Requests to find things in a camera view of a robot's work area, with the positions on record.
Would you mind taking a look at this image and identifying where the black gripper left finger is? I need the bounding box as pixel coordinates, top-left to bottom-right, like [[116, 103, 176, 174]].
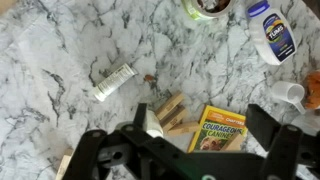
[[62, 102, 188, 180]]

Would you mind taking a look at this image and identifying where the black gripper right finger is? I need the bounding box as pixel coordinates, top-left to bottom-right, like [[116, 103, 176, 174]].
[[246, 103, 304, 180]]

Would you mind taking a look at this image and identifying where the white bottle with blue lid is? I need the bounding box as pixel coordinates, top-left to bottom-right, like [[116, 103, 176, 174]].
[[245, 0, 298, 66]]

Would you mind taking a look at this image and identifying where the small white pill bottle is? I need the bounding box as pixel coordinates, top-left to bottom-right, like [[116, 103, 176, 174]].
[[144, 109, 165, 138]]

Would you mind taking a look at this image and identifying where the wooden block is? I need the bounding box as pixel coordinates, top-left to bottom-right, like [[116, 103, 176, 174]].
[[226, 131, 248, 153], [154, 91, 185, 121], [54, 154, 73, 180], [159, 104, 188, 133], [166, 121, 201, 137]]

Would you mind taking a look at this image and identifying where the white measuring scoop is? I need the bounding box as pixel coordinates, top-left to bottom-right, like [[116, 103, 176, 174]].
[[271, 80, 307, 115]]

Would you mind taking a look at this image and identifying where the yellow dog picture book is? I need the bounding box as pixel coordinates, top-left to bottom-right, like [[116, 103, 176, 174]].
[[187, 104, 248, 154]]

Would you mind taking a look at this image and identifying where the orange snack package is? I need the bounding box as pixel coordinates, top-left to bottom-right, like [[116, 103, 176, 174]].
[[304, 70, 320, 110]]

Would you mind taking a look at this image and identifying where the white cream tube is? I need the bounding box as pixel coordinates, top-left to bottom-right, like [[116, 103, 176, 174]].
[[91, 63, 139, 103]]

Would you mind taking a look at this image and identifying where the small brown nut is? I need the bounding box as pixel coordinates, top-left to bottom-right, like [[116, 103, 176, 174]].
[[143, 73, 156, 83]]

